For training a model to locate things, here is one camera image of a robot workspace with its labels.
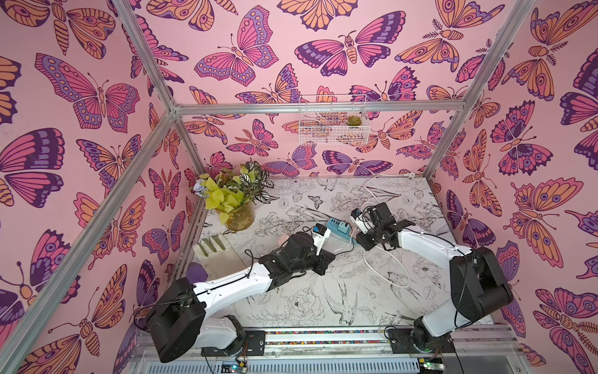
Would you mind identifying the small succulent in basket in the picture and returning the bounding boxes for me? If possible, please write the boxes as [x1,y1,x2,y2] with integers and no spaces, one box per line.
[346,115,362,127]

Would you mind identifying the white power strip cord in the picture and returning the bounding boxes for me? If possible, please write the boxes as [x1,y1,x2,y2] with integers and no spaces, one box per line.
[361,172,417,289]

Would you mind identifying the potted plant in amber vase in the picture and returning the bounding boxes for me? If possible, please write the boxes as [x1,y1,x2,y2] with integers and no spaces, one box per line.
[192,161,274,232]

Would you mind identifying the black usb cable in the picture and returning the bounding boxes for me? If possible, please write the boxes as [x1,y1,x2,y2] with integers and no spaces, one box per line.
[333,235,358,257]

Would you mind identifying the teal power strip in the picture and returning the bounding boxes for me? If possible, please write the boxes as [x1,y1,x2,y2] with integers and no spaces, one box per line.
[326,218,355,242]

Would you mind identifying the beige cloth with green stripes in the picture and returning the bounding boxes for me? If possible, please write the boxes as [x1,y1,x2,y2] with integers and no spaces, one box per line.
[192,234,247,281]

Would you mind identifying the pink purple brush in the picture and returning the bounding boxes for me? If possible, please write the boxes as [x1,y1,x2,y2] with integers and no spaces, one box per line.
[186,262,209,284]

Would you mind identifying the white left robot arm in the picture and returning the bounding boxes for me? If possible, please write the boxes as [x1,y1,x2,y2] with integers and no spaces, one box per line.
[144,232,336,363]

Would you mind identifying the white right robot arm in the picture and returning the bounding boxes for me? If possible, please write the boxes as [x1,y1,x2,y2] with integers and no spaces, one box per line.
[350,203,513,352]

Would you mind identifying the pink earbud case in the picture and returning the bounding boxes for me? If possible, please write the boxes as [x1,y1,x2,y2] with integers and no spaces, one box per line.
[278,235,289,246]

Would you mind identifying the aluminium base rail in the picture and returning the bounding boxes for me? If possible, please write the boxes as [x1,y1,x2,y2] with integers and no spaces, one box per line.
[124,325,532,373]

